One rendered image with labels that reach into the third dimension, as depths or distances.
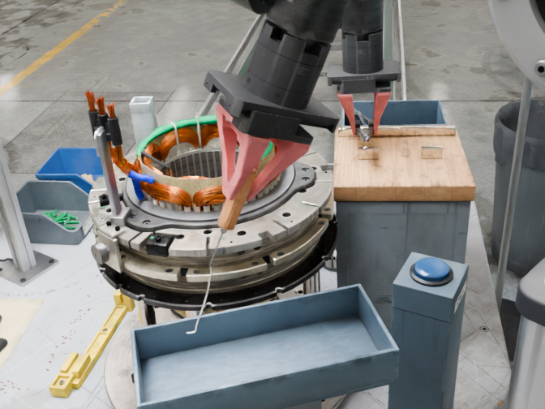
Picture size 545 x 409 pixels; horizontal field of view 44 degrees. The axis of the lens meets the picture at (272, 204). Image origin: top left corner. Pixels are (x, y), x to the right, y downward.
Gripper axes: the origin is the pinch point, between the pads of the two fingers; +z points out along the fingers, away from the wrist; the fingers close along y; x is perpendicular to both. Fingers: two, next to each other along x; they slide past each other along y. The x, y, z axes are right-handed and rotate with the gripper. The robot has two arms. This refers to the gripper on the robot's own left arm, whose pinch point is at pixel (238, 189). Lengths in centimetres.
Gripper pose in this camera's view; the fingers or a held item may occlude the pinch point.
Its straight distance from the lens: 58.9
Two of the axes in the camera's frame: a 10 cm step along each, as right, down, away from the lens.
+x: 4.6, 5.2, -7.2
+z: -3.5, 8.5, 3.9
